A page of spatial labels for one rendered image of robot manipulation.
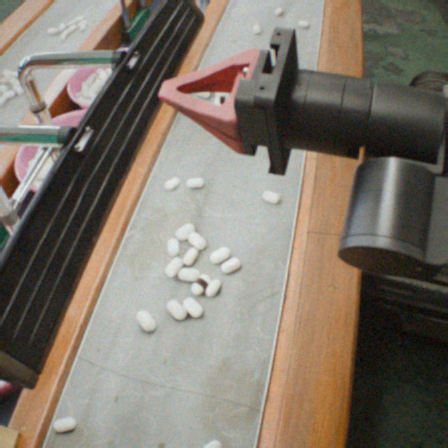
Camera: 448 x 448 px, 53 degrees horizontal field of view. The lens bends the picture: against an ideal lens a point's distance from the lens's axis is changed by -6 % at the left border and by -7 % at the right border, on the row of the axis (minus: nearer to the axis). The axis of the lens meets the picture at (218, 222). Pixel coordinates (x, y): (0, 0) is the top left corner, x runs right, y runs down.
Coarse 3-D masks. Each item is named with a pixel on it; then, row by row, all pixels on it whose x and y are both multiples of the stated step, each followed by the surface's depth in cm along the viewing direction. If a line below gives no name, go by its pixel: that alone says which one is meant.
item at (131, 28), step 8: (120, 0) 136; (144, 0) 152; (120, 8) 139; (144, 8) 154; (128, 16) 142; (136, 16) 150; (144, 16) 154; (128, 24) 143; (136, 24) 149; (128, 32) 144; (136, 32) 149; (128, 40) 146
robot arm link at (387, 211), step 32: (384, 160) 28; (352, 192) 29; (384, 192) 27; (416, 192) 27; (352, 224) 28; (384, 224) 26; (416, 224) 26; (352, 256) 29; (384, 256) 27; (416, 256) 26
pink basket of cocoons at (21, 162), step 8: (72, 112) 108; (80, 112) 109; (56, 120) 108; (72, 120) 109; (24, 152) 103; (32, 152) 105; (16, 160) 99; (24, 160) 102; (16, 168) 98; (24, 168) 101; (24, 176) 100
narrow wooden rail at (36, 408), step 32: (224, 0) 141; (192, 64) 118; (160, 128) 102; (128, 192) 90; (128, 224) 88; (96, 256) 81; (96, 288) 77; (64, 320) 74; (64, 352) 70; (64, 384) 69; (32, 416) 63
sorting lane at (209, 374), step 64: (256, 0) 145; (320, 0) 142; (192, 128) 105; (192, 192) 92; (256, 192) 91; (128, 256) 84; (256, 256) 81; (128, 320) 76; (192, 320) 75; (256, 320) 74; (128, 384) 69; (192, 384) 68; (256, 384) 67
